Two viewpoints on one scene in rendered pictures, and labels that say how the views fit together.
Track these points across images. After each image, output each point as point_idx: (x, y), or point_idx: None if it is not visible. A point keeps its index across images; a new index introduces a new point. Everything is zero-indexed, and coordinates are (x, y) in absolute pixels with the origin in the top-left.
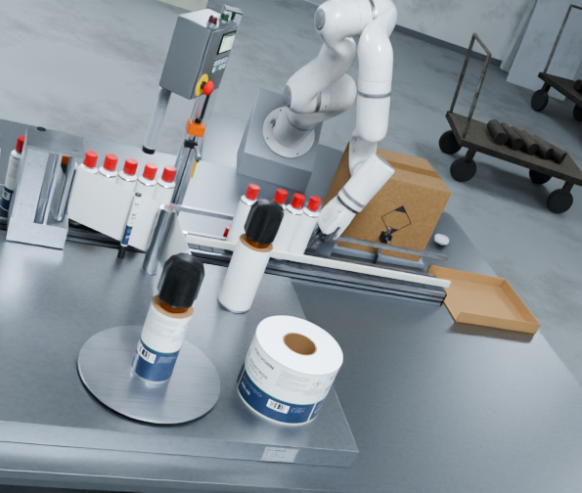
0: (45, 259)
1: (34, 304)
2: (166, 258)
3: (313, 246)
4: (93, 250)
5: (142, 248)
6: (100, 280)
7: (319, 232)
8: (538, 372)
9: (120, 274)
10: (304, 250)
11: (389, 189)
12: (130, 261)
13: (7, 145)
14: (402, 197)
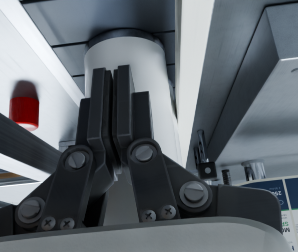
0: (239, 179)
1: None
2: (290, 195)
3: (152, 116)
4: (218, 175)
5: (238, 185)
6: (272, 169)
7: (92, 197)
8: None
9: None
10: (150, 91)
11: None
12: (234, 167)
13: (23, 190)
14: None
